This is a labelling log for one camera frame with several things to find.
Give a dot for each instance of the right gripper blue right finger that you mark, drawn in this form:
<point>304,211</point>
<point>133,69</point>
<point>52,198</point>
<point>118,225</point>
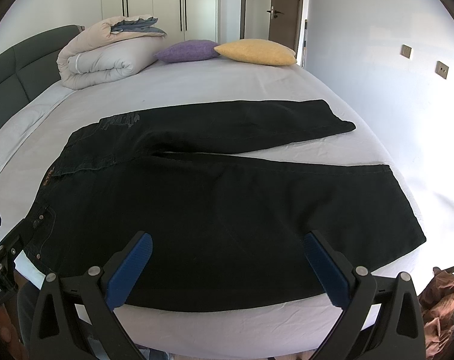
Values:
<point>380,316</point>

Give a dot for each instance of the folded beige grey duvet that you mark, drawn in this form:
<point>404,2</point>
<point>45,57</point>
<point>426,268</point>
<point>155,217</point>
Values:
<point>110,50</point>

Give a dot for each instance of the brown crumpled cloth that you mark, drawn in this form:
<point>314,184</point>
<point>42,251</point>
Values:
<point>437,310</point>

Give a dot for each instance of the dark green headboard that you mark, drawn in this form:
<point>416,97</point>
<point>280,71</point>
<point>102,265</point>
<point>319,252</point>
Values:
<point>28,68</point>

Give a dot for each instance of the left wall socket plate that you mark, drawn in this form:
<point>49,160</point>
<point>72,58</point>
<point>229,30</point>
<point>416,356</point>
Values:
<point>406,51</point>

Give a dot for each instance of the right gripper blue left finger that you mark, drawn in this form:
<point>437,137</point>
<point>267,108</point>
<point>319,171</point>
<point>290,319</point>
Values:
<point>57,328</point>

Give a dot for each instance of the wall socket plate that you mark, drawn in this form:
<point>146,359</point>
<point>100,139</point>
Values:
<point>441,69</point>
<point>406,51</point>

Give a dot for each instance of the purple cushion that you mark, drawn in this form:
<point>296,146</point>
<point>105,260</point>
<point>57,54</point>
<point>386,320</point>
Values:
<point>188,51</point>

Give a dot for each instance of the brown wooden door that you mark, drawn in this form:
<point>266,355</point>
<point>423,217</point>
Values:
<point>284,22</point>

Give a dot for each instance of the yellow cushion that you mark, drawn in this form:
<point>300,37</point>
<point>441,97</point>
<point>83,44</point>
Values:
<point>257,51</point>

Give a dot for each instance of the right wall socket plate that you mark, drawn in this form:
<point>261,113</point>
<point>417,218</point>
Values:
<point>441,69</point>

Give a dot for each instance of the person's left hand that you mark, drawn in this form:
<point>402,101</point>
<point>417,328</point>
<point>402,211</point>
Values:
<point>9,336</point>

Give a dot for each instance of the black denim pants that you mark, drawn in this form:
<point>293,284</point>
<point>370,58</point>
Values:
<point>227,229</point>

